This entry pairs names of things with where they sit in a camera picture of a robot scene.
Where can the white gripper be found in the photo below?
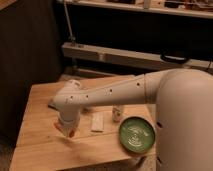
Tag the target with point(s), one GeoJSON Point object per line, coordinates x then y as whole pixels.
{"type": "Point", "coordinates": [69, 122]}

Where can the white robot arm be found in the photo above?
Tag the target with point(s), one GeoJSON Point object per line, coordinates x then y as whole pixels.
{"type": "Point", "coordinates": [184, 107]}

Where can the white patterned ceramic bottle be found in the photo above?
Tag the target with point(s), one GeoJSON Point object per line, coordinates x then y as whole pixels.
{"type": "Point", "coordinates": [117, 113]}

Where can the green ceramic plate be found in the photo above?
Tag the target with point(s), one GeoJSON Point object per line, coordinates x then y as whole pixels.
{"type": "Point", "coordinates": [136, 135]}

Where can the grey rectangular block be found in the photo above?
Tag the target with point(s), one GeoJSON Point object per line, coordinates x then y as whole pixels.
{"type": "Point", "coordinates": [51, 104]}

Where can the white rectangular sponge block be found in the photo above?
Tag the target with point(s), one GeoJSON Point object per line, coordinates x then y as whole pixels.
{"type": "Point", "coordinates": [97, 124]}

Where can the wooden table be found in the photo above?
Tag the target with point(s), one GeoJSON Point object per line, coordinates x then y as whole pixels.
{"type": "Point", "coordinates": [40, 147]}

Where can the long grey metal case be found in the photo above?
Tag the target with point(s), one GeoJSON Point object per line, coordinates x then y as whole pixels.
{"type": "Point", "coordinates": [128, 58]}

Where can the metal vertical pole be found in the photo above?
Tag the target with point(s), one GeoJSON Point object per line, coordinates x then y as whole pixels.
{"type": "Point", "coordinates": [72, 37]}

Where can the upper wooden shelf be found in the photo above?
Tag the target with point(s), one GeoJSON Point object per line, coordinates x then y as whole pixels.
{"type": "Point", "coordinates": [149, 9]}

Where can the black case handle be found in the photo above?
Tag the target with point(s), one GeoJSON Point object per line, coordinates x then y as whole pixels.
{"type": "Point", "coordinates": [172, 59]}

